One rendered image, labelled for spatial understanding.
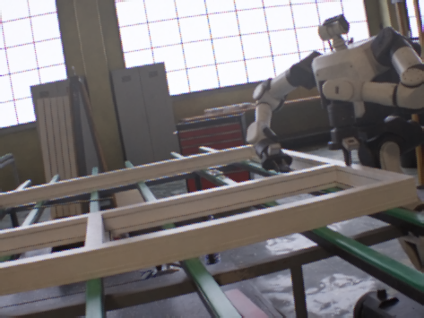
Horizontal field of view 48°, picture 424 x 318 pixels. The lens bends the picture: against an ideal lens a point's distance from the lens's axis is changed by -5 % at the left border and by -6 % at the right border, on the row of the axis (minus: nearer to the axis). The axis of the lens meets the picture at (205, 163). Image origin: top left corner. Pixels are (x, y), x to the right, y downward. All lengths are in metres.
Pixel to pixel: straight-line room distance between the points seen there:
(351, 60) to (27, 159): 8.06
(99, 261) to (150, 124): 7.72
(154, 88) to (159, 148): 1.05
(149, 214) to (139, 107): 7.29
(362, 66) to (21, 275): 1.31
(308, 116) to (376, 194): 8.83
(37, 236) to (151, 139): 7.34
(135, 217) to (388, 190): 0.77
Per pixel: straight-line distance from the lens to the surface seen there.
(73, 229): 1.63
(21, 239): 1.65
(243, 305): 1.51
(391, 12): 10.86
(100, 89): 8.93
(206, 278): 1.09
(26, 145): 9.43
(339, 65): 1.88
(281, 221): 1.27
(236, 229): 1.24
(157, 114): 8.89
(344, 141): 1.67
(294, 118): 10.06
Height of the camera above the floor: 1.24
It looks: 8 degrees down
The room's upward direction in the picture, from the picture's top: 10 degrees counter-clockwise
